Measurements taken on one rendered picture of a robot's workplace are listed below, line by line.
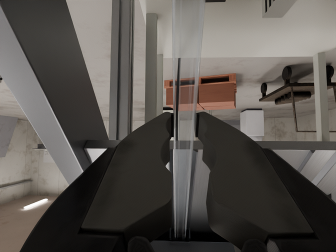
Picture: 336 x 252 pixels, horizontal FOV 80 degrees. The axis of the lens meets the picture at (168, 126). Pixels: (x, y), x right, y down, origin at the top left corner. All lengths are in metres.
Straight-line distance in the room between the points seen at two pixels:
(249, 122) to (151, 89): 6.03
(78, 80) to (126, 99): 0.25
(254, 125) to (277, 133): 3.23
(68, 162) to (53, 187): 12.38
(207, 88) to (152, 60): 2.59
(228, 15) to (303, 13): 0.21
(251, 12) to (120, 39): 0.38
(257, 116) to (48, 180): 10.52
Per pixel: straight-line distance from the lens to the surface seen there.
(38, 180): 13.01
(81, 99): 0.18
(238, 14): 0.68
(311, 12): 0.75
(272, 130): 9.63
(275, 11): 0.61
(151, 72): 0.57
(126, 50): 0.45
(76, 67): 0.17
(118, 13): 0.49
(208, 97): 3.11
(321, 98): 1.00
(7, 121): 10.94
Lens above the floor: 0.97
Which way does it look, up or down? 4 degrees down
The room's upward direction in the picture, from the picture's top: 180 degrees counter-clockwise
